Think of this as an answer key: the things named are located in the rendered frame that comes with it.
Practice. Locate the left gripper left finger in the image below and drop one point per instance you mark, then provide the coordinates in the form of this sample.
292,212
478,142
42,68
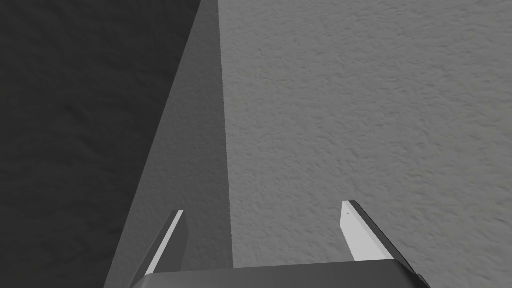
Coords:
164,244

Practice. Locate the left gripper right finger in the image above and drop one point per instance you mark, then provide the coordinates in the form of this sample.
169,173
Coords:
366,236

